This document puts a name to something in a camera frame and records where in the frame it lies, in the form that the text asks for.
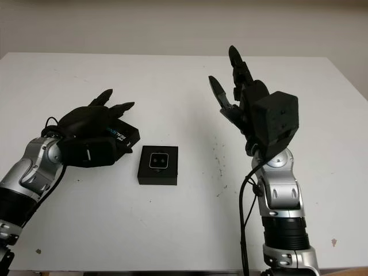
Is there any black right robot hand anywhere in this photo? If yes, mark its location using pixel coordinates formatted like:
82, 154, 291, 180
208, 45, 271, 156

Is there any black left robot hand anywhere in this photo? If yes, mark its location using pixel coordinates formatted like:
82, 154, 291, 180
56, 89, 136, 139

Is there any black Intel RealSense box lid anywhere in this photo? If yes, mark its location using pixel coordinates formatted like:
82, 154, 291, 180
106, 119, 141, 158

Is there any small silver depth camera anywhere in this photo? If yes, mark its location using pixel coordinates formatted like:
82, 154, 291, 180
149, 152, 170, 168

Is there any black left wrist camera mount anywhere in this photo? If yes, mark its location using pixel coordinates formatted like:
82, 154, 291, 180
59, 137, 117, 168

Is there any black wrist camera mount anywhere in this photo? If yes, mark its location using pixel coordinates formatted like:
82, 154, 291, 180
59, 137, 117, 168
251, 91, 300, 163

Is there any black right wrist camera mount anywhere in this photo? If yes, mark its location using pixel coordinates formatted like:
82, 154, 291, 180
251, 91, 300, 163

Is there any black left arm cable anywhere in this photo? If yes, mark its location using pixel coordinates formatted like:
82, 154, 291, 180
41, 116, 63, 137

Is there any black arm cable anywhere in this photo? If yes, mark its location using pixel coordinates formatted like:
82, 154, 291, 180
41, 116, 63, 137
239, 163, 267, 276

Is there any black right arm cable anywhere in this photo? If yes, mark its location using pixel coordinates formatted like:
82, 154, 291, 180
239, 163, 267, 276

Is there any black camera box base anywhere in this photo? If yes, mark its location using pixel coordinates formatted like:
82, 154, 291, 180
137, 145, 179, 186

